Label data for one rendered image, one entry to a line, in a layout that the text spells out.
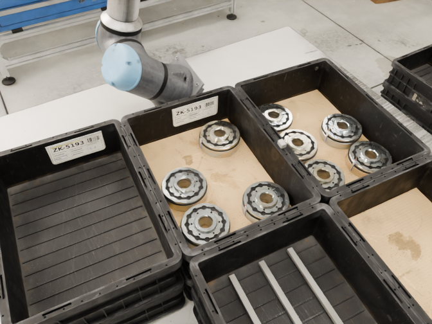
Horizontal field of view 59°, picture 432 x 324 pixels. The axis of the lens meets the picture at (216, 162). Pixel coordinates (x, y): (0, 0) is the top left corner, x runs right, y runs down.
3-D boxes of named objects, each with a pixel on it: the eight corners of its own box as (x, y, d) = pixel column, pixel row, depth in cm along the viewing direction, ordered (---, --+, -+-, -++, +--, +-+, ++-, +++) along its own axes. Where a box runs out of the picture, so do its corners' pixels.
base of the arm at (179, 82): (153, 101, 126) (128, 92, 118) (173, 59, 122) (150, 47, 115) (177, 121, 116) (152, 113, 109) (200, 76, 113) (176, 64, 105)
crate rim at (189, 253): (119, 124, 92) (118, 116, 90) (231, 90, 101) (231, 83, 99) (186, 265, 69) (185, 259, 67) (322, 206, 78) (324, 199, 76)
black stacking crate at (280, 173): (126, 151, 99) (119, 119, 91) (229, 118, 108) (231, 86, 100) (188, 286, 77) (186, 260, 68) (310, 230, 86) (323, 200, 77)
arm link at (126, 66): (145, 107, 111) (105, 94, 101) (132, 78, 118) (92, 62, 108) (170, 77, 106) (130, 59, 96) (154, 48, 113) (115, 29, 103)
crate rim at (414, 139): (231, 90, 101) (231, 83, 99) (324, 63, 110) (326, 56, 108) (322, 206, 78) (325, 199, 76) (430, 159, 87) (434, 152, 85)
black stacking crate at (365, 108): (230, 117, 108) (233, 85, 100) (316, 90, 117) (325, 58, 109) (312, 229, 86) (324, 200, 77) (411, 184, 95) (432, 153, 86)
